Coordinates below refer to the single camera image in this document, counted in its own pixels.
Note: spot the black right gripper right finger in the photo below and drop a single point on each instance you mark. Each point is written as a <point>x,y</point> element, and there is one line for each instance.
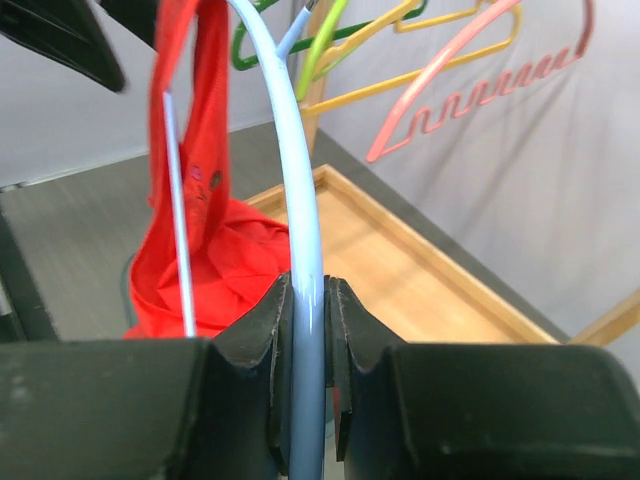
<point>474,411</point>

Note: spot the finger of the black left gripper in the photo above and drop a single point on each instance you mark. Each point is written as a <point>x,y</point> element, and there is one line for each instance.
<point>66,32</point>

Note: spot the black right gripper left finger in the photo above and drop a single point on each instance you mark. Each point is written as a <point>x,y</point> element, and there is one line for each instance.
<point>153,409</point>

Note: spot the light blue hanger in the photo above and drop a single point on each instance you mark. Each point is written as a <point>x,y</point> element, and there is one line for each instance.
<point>307,380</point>

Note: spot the red tank top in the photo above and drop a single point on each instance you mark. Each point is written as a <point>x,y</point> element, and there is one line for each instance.
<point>236,253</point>

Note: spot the lime green hanger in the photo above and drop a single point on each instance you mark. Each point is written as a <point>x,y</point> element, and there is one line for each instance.
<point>325,35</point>

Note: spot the yellow hanger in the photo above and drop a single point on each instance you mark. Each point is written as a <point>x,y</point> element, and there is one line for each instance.
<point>396,68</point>

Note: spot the wooden clothes rack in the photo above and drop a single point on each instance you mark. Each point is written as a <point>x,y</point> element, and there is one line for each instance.
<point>497,201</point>

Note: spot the teal plastic bin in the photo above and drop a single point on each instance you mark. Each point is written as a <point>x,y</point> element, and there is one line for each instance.
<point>129,310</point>

